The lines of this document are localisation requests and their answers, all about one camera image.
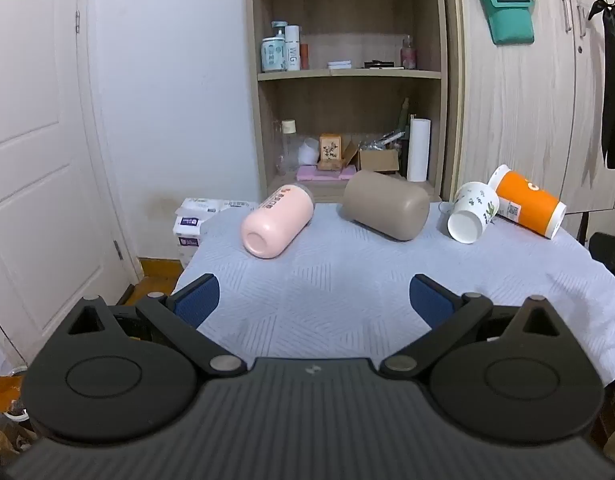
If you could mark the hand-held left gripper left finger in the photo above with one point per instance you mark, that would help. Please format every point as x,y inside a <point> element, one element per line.
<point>200,301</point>

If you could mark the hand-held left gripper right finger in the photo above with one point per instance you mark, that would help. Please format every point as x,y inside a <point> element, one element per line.
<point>429,301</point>

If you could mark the white floral mug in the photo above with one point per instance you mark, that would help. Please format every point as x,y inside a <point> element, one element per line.
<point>475,207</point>

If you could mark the taupe cup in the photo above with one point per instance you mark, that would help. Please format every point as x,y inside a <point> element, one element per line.
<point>387,205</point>

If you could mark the pink bottle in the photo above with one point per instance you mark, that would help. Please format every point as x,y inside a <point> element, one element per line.
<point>280,216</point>

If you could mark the orange paper cup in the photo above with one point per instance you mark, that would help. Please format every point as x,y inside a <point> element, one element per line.
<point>526,201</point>

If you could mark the white tissue paper pack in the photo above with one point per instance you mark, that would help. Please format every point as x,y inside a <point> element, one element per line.
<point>187,237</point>
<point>217,206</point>

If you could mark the pale blue patterned tablecloth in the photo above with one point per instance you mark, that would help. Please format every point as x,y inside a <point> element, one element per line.
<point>337,285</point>

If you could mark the white paper towel roll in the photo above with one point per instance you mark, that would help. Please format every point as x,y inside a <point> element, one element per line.
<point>418,152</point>

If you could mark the open cardboard box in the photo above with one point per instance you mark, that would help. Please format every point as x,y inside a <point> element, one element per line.
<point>377,159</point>

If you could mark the flat pink box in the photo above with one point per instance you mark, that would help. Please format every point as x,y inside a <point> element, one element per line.
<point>320,174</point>

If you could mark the clear bottle cream cap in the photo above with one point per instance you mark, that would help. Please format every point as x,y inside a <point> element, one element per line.
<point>288,152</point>

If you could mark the wooden floral box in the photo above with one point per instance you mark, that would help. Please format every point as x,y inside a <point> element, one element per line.
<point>330,152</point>

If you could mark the white crumpled bag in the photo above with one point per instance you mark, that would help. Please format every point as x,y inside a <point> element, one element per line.
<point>309,152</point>

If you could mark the black chair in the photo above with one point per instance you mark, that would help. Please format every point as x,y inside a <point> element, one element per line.
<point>610,255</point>

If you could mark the dark green bottle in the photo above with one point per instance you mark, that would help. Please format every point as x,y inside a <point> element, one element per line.
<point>403,115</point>

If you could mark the wooden wardrobe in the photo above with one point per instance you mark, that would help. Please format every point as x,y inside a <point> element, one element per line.
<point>527,110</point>

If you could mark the orange plastic bag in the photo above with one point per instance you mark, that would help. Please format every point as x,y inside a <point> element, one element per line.
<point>5,392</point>

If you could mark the wooden shelf unit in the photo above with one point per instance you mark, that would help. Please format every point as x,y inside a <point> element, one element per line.
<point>347,95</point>

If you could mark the white door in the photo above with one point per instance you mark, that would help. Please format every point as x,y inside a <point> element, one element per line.
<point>37,135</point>

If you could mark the pink glass jar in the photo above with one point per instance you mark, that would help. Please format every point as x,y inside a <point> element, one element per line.
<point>409,55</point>

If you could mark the flat white box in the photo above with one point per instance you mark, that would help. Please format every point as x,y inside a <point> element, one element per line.
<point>339,64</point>

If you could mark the teal pump bottle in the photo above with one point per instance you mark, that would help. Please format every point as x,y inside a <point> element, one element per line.
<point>272,52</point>

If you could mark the small orange bottle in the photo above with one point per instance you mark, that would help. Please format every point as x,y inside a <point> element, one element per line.
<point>304,57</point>

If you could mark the white cosmetic bottle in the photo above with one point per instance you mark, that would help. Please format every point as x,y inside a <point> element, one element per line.
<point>292,50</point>

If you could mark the teal fabric pouch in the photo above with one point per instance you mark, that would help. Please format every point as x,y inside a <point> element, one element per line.
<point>510,17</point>

